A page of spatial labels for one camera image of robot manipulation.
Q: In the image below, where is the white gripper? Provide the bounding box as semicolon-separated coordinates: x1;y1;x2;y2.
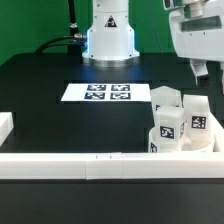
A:
163;0;224;95

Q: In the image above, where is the white round stool seat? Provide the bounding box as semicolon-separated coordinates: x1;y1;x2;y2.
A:
148;128;214;153

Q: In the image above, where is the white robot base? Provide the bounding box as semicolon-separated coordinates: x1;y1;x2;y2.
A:
82;0;140;67

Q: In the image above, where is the white marker sheet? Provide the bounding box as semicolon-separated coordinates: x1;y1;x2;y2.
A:
61;83;151;102

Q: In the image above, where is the black cable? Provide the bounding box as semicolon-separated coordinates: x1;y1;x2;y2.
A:
34;0;88;55

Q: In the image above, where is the white front barrier rail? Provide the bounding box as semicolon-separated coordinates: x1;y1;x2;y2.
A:
0;152;224;180

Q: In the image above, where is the white left barrier rail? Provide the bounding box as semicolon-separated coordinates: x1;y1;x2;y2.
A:
0;112;14;147

